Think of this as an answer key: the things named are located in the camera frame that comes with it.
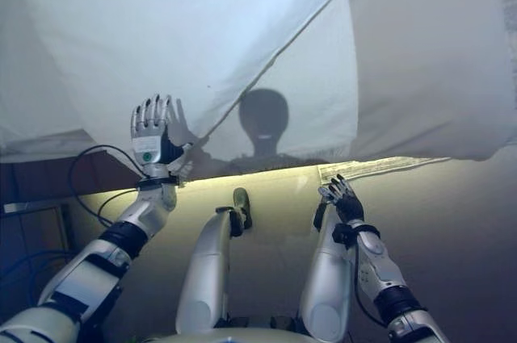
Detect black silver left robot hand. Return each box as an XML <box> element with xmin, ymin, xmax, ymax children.
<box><xmin>129</xmin><ymin>94</ymin><xmax>193</xmax><ymax>178</ymax></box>

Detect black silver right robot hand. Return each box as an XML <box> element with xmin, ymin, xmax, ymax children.
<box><xmin>317</xmin><ymin>174</ymin><xmax>364</xmax><ymax>224</ymax></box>

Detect white fitted bed sheet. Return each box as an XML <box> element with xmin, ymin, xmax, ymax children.
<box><xmin>0</xmin><ymin>128</ymin><xmax>137</xmax><ymax>159</ymax></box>

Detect grey textured rug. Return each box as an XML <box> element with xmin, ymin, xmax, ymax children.
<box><xmin>317</xmin><ymin>156</ymin><xmax>452</xmax><ymax>183</ymax></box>

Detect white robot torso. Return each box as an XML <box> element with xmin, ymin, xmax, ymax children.
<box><xmin>131</xmin><ymin>330</ymin><xmax>318</xmax><ymax>343</ymax></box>

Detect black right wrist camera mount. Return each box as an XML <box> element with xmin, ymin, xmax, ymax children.
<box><xmin>331</xmin><ymin>220</ymin><xmax>381</xmax><ymax>246</ymax></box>

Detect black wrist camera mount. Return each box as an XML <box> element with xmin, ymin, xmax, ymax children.
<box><xmin>136</xmin><ymin>172</ymin><xmax>179</xmax><ymax>191</ymax></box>
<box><xmin>331</xmin><ymin>220</ymin><xmax>381</xmax><ymax>246</ymax></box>

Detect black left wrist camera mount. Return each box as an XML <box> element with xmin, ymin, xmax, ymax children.
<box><xmin>136</xmin><ymin>172</ymin><xmax>179</xmax><ymax>191</ymax></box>

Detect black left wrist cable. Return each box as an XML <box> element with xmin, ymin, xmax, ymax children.
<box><xmin>67</xmin><ymin>144</ymin><xmax>141</xmax><ymax>228</ymax></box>

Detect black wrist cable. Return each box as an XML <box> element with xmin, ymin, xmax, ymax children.
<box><xmin>67</xmin><ymin>144</ymin><xmax>141</xmax><ymax>228</ymax></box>
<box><xmin>352</xmin><ymin>237</ymin><xmax>385</xmax><ymax>327</ymax></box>

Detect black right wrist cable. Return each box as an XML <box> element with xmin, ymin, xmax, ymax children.
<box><xmin>352</xmin><ymin>237</ymin><xmax>385</xmax><ymax>327</ymax></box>

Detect brown padded bed frame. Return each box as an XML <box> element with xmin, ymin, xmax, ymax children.
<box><xmin>0</xmin><ymin>150</ymin><xmax>141</xmax><ymax>210</ymax></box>

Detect blue cable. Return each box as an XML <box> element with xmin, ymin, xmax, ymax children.
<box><xmin>0</xmin><ymin>249</ymin><xmax>70</xmax><ymax>308</ymax></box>

